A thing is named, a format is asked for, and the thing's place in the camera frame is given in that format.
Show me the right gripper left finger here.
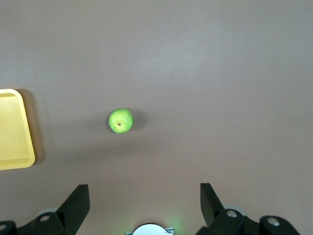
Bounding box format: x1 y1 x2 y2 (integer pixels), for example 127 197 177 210
0 184 89 235

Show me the yellow plastic tray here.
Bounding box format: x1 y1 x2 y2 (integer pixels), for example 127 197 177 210
0 88 37 171

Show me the green apple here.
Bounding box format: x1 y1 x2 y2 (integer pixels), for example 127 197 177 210
108 108 134 134

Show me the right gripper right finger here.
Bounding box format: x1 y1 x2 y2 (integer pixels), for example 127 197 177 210
195 183 301 235

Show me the brown table mat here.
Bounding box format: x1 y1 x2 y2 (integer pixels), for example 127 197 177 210
0 0 313 235

